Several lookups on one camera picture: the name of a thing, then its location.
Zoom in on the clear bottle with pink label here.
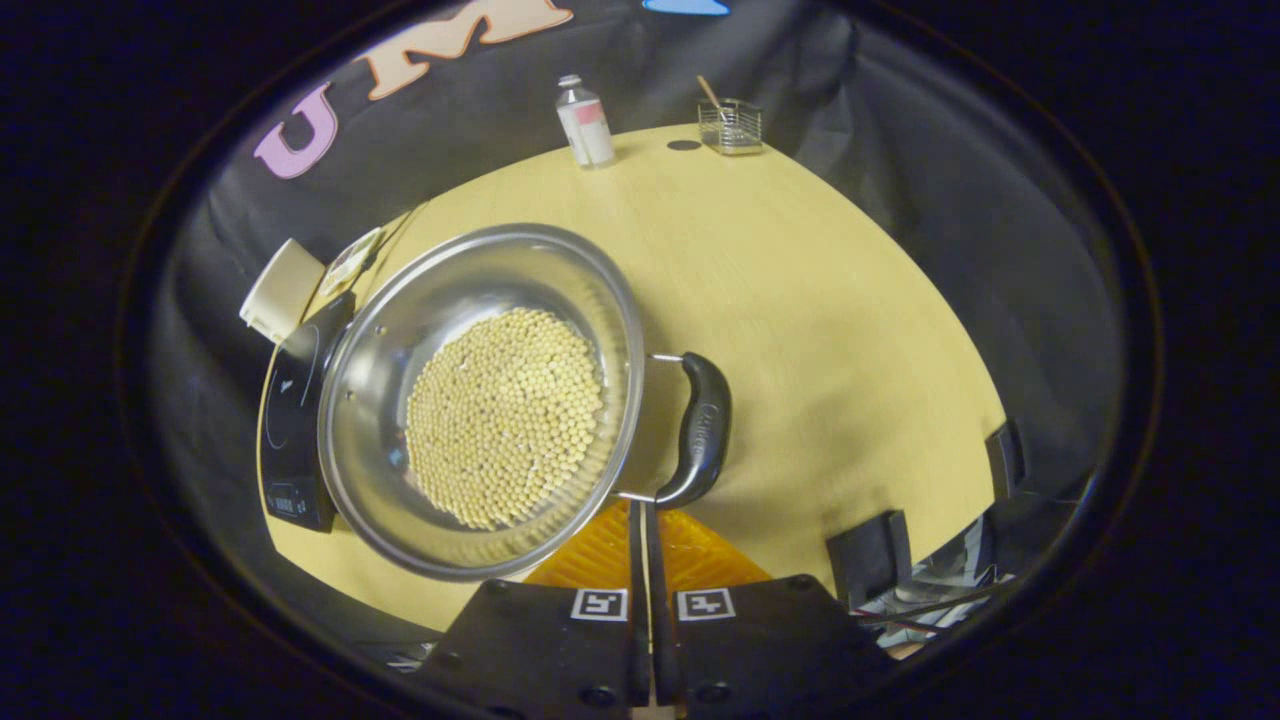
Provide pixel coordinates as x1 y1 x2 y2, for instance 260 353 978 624
556 74 616 169

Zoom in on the black table clamp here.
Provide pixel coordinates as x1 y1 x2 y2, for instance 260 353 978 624
985 420 1029 499
826 510 913 609

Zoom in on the white divided dish with beans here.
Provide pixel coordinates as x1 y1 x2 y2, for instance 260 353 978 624
320 228 386 299

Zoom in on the white toaster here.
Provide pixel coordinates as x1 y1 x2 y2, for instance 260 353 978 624
238 238 327 345

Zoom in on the steel pot with black handles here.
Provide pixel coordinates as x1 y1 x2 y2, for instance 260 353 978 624
317 222 733 583

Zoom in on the black induction cooktop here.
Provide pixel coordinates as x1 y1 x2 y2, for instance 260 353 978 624
258 292 356 533

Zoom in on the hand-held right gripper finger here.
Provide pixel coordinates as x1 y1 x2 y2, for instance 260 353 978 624
415 500 651 720
648 503 896 720

